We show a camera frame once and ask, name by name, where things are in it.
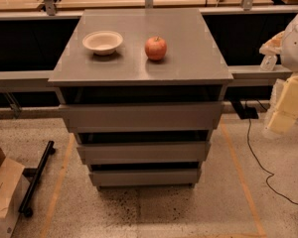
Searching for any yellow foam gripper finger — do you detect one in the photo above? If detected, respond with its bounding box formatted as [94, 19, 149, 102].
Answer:
[264, 73, 298, 135]

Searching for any grey bottom drawer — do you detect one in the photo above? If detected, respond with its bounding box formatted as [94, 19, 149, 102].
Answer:
[89, 169, 201, 187]

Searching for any grey drawer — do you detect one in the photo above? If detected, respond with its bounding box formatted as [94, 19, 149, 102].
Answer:
[89, 169, 201, 187]
[60, 102, 222, 133]
[77, 141, 211, 165]

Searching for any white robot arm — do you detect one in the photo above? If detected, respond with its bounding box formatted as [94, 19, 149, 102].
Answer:
[259, 14, 298, 138]

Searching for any grey middle drawer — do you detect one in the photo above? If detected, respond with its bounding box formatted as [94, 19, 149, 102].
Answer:
[77, 141, 211, 165]

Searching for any grey drawer cabinet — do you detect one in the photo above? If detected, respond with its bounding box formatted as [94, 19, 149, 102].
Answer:
[49, 9, 232, 173]

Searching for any grey top drawer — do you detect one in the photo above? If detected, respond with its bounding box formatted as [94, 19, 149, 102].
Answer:
[60, 102, 222, 133]

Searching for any clear sanitizer bottle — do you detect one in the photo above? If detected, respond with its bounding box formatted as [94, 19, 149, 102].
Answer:
[260, 55, 278, 71]

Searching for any black floor socket box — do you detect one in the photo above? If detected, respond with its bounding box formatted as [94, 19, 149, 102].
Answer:
[230, 100, 258, 120]

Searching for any red apple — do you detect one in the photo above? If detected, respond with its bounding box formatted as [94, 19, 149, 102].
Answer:
[145, 37, 167, 60]

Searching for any white paper bowl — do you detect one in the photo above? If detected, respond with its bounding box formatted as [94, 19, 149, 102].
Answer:
[82, 31, 123, 56]

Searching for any black metal stand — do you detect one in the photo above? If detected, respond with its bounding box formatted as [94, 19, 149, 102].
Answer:
[19, 141, 56, 218]

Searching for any brown cardboard box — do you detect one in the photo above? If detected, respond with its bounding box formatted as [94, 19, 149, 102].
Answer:
[0, 147, 29, 238]

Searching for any grey metal rail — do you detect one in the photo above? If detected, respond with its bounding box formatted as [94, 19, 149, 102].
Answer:
[0, 64, 291, 93]

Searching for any black floor cable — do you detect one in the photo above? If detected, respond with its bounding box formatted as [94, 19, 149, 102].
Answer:
[245, 99, 298, 210]

